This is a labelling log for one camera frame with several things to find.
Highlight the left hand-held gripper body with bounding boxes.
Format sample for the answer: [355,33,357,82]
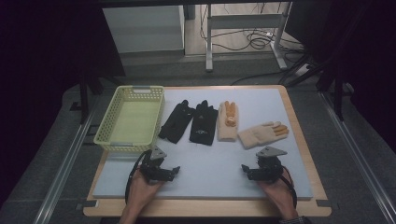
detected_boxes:
[139,145,168,183]

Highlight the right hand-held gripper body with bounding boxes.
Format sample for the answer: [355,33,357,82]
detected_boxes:
[256,146,288,183]

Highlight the person's left hand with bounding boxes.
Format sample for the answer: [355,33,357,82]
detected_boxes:
[125,170,164,217]

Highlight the person's right hand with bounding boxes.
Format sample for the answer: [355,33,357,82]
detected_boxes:
[257,168,300,220]

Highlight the beige glove orange fingers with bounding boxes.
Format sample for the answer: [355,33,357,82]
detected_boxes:
[237,120,290,150]
[217,100,240,143]

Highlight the plain black glove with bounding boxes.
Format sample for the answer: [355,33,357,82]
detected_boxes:
[158,99,196,145]

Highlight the yellow-green plastic basket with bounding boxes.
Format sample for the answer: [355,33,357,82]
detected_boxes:
[92,85,166,154]

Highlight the black glove white print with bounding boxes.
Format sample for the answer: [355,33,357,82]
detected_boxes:
[189,99,219,147]

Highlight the dark sleeve cuff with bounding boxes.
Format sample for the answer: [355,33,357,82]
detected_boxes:
[278,216,313,224]

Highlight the black metal stand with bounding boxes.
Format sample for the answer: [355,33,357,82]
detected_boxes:
[286,55,356,122]
[69,73,125,125]

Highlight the white power strip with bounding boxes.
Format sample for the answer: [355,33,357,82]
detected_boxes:
[294,63,311,77]

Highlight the white cabinet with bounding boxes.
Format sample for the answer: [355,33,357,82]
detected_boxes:
[102,4,186,54]

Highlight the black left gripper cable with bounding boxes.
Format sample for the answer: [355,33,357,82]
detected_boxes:
[124,149,153,206]

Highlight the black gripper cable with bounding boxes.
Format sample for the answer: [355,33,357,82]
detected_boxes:
[281,166,299,209]
[124,149,153,206]

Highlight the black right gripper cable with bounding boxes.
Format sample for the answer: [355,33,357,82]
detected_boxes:
[281,166,299,209]

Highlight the metal floor rail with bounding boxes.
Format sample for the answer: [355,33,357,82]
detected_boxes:
[32,96,101,224]
[317,90,396,224]

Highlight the tangle of black floor cables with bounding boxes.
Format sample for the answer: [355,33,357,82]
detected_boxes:
[199,3,307,87]

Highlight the white metal desk frame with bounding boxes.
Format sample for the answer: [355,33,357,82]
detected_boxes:
[205,1,293,73]

